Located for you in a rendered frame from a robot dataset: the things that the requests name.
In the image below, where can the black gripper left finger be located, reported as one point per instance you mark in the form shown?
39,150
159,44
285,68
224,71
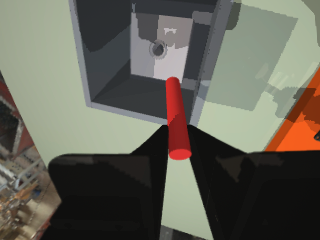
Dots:
140,174

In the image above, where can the red peg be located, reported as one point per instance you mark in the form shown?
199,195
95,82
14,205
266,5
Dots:
179,144

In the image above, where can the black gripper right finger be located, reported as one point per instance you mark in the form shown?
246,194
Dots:
229,179

